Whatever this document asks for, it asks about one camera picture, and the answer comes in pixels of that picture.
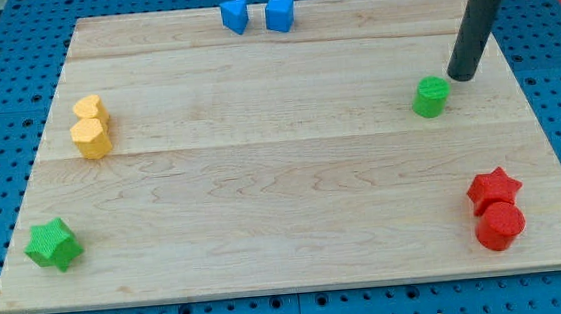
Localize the green cylinder block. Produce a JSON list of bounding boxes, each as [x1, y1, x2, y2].
[[412, 76, 451, 118]]

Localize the yellow hexagon block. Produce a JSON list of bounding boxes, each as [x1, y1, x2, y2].
[[70, 118, 113, 160]]

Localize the wooden board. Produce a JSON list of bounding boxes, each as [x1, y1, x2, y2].
[[0, 0, 561, 314]]

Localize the blue cube block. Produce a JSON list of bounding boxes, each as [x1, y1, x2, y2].
[[265, 0, 295, 33]]

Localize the blue triangle block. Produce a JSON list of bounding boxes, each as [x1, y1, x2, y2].
[[219, 0, 249, 35]]

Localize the yellow heart block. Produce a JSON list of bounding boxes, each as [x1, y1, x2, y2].
[[72, 94, 110, 124]]

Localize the red star block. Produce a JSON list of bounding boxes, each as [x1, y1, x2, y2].
[[466, 167, 523, 217]]

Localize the red cylinder block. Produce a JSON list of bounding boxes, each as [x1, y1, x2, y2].
[[475, 202, 526, 251]]

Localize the green star block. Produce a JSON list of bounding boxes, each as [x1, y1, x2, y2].
[[24, 218, 84, 272]]

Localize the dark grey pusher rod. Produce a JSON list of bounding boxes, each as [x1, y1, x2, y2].
[[447, 0, 502, 82]]

